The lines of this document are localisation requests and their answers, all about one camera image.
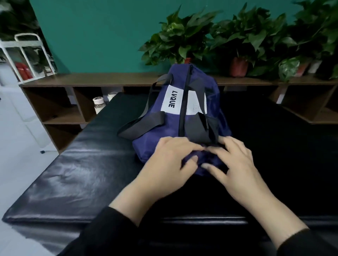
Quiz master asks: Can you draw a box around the white wheeled cart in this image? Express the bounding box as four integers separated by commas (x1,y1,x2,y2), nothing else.
0,33,58,85

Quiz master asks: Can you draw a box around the wooden shelf cabinet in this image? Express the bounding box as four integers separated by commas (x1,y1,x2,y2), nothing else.
18,73,338,154

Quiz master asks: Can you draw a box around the navy blue bag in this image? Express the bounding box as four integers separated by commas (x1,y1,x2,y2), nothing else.
117,63,233,177

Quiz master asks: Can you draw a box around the green plant in red pot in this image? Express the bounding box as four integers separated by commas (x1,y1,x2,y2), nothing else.
208,2,296,79
139,6,223,66

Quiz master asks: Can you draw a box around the person's right hand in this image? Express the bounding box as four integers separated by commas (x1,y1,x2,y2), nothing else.
201,136,278,212

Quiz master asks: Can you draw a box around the person's left hand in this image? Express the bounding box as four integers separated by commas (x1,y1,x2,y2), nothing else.
129,136,205,212

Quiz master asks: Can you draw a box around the black leather bench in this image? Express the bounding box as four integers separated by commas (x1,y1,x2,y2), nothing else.
1,92,338,256

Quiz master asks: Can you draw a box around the red bottle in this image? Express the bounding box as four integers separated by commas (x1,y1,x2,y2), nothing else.
15,62,34,81

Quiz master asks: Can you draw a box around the person's left forearm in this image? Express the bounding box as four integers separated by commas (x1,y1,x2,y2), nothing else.
55,195,154,256

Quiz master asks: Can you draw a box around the green plant in white pot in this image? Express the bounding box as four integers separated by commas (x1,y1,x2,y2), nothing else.
277,0,338,82

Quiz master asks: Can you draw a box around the white metal rack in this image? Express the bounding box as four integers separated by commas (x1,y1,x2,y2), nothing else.
0,0,54,69

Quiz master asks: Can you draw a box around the small white-lidded jar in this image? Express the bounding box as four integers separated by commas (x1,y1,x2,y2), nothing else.
93,96,106,115

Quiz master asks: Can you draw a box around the person's right forearm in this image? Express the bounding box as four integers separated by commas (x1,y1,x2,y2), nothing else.
253,192,338,256

